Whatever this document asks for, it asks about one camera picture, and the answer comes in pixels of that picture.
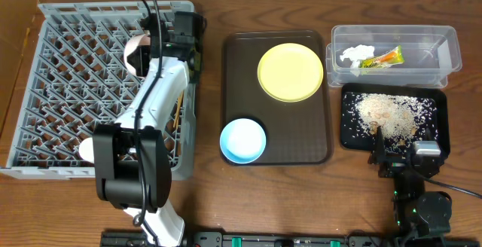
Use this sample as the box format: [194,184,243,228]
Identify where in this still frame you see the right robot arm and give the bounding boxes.
[368,127,452,246]

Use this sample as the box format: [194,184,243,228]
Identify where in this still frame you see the clear plastic bin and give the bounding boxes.
[325,25,462,89]

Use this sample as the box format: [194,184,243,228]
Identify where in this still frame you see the green orange snack wrapper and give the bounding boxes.
[359,45,404,69]

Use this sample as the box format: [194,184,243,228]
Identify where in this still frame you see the white cup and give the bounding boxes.
[78,137,94,163]

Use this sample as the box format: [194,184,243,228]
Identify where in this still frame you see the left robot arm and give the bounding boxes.
[81,11,205,246]

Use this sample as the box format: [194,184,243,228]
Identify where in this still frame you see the black waste tray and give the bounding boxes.
[340,83,450,155]

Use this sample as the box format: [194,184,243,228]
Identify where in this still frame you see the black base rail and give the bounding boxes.
[99,230,482,247]

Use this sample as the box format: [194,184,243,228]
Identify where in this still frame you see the yellow round plate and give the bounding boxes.
[257,43,324,102]

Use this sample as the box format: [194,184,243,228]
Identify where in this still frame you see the light blue bowl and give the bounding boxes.
[219,118,267,165]

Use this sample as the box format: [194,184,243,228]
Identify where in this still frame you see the pink white bowl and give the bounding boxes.
[124,34,151,77]

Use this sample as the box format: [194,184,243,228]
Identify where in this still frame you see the white tissue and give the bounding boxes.
[340,44,375,77]

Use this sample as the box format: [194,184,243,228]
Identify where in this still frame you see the spilled rice food waste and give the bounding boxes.
[355,94,422,154]

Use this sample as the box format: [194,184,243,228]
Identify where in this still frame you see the dark brown serving tray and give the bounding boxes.
[221,30,334,166]

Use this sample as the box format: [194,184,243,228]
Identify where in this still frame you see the grey plastic dish rack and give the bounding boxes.
[1,1,195,180]

